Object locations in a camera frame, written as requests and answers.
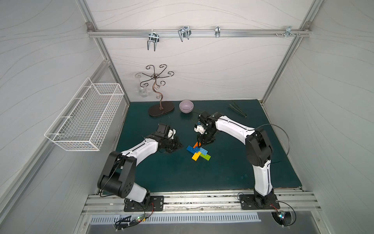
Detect right round controller board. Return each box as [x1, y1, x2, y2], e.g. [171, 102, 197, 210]
[271, 211, 293, 227]

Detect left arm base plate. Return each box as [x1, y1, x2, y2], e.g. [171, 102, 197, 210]
[123, 196, 164, 212]

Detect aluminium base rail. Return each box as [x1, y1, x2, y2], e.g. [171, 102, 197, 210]
[81, 188, 322, 215]

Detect small glass bottle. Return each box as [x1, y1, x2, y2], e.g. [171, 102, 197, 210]
[135, 73, 150, 98]

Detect left controller board with cables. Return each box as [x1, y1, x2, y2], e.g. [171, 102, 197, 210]
[114, 215, 148, 231]

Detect pink bowl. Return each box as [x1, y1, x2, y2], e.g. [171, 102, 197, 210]
[179, 100, 194, 114]

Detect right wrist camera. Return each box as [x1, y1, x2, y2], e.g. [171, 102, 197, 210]
[194, 125, 206, 135]

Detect aluminium crossbar rail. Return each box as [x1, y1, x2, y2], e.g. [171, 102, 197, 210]
[87, 28, 312, 38]

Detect metal hook clamp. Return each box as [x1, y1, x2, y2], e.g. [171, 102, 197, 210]
[215, 26, 221, 38]
[274, 26, 301, 38]
[177, 26, 191, 42]
[147, 32, 160, 51]

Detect white vented cable duct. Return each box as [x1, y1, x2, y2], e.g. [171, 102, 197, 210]
[90, 212, 261, 225]

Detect black tongs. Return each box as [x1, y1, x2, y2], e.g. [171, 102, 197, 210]
[229, 101, 247, 118]

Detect light blue lego brick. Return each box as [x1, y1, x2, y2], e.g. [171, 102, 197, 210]
[199, 148, 208, 155]

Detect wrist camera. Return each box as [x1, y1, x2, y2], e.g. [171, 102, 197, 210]
[168, 129, 176, 139]
[194, 125, 206, 135]

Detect white wire basket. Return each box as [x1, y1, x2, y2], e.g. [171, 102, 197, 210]
[44, 78, 124, 152]

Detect brown metal jewelry stand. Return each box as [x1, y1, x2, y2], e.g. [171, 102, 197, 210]
[140, 64, 175, 118]

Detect lime green lego brick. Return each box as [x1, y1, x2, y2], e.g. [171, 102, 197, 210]
[200, 154, 211, 161]

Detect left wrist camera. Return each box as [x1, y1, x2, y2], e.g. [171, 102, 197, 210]
[168, 129, 176, 139]

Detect yellow lego brick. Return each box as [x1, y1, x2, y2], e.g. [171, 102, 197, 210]
[192, 152, 201, 161]

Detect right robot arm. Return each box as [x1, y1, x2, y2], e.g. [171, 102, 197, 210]
[194, 111, 275, 209]

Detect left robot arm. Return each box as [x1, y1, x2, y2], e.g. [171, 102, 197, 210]
[97, 123, 182, 203]

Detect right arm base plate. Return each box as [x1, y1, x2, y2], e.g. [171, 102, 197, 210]
[237, 193, 280, 210]

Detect dark blue lego brick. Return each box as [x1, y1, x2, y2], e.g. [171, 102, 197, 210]
[187, 146, 196, 154]

